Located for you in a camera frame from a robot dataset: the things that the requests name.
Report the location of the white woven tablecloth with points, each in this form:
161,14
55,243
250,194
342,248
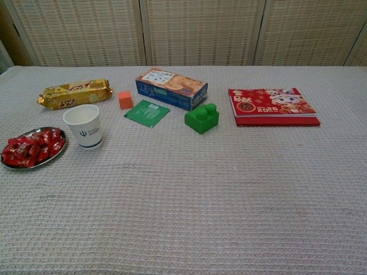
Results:
200,200

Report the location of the white paper cup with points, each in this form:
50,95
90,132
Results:
86,134

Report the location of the brown wooden screen panel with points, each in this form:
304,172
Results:
11,43

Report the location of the orange cube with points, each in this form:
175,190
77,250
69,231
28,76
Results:
126,101

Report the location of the woven folding screen panel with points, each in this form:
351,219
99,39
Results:
306,31
83,31
359,54
200,31

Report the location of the gold biscuit packet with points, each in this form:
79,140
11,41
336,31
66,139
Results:
74,94

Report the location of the green building block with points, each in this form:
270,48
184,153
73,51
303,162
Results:
200,120

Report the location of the green foil sachet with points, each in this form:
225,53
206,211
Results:
146,113

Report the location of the red 2026 desk calendar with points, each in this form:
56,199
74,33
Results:
269,106

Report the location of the blue orange cookie box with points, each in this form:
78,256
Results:
169,88

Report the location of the round steel plate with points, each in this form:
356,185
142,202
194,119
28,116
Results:
50,164

